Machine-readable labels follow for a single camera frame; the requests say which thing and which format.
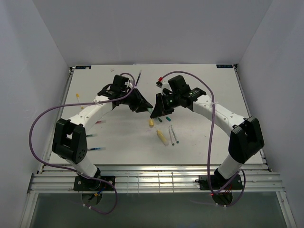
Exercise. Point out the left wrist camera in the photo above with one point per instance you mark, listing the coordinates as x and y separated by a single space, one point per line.
129 84

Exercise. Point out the yellow highlighter cap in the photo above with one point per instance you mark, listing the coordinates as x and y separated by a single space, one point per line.
151 123

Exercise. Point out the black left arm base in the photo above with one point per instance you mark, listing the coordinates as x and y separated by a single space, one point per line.
84 184

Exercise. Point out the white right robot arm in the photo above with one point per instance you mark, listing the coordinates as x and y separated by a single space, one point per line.
245 135

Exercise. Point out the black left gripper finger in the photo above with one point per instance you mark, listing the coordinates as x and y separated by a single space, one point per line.
140 109
143 103

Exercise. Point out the blue gel pen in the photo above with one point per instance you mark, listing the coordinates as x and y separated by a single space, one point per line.
96 149

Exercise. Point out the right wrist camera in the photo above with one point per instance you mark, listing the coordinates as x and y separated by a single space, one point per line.
163 84

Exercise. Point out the green capped white marker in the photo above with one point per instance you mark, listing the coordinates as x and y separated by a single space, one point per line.
174 135

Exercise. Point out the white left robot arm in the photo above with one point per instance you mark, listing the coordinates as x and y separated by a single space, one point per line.
70 141

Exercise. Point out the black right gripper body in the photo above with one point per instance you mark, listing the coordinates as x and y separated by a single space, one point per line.
170 102

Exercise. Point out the blue corner label left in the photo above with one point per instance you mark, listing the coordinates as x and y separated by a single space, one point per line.
82 67

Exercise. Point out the teal capped white marker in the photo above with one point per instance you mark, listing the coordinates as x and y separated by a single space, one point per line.
171 137

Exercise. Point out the yellow capped white marker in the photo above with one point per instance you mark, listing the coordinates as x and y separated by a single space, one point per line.
78 99

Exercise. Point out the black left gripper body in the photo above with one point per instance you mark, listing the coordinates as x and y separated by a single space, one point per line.
132 99

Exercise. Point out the blue corner label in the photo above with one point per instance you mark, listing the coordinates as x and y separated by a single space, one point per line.
82 67
224 66

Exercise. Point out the blue corner label right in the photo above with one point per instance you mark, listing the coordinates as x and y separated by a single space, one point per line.
224 66

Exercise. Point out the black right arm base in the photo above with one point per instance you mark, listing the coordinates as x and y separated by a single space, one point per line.
216 183

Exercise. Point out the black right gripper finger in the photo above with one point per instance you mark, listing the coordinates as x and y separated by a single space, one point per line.
159 113
159 102

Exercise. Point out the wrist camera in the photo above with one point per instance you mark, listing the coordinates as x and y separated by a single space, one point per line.
163 84
129 84

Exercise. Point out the dark purple pen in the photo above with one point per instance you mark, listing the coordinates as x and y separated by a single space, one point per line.
138 78

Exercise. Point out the yellow highlighter pen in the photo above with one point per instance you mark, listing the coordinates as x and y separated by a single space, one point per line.
162 137

